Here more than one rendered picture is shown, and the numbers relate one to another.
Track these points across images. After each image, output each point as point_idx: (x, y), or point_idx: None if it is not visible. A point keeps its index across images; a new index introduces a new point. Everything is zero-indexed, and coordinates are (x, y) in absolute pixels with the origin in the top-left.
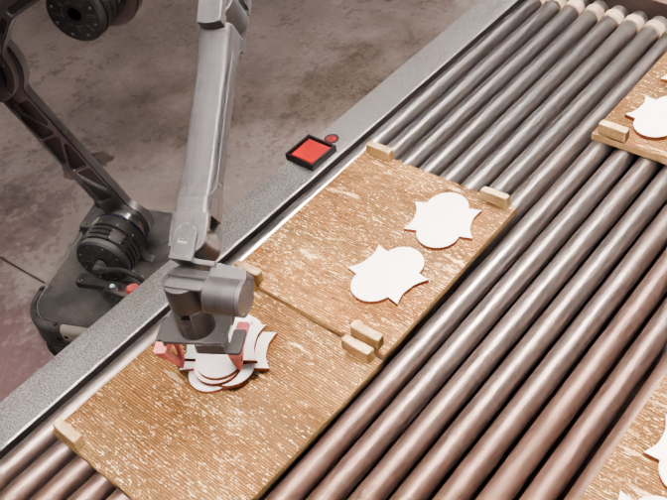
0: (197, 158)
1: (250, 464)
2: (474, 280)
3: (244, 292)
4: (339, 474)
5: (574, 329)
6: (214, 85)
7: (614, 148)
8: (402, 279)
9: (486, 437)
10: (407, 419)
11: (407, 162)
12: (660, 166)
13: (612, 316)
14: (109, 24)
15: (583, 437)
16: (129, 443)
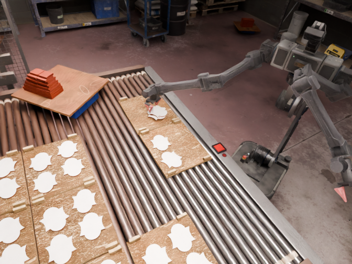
0: (173, 83)
1: (129, 110)
2: (149, 159)
3: (144, 93)
4: (119, 121)
5: (121, 169)
6: (186, 81)
7: None
8: (156, 144)
9: (108, 142)
10: (123, 135)
11: (203, 166)
12: None
13: (123, 186)
14: (278, 107)
15: (95, 155)
16: (146, 98)
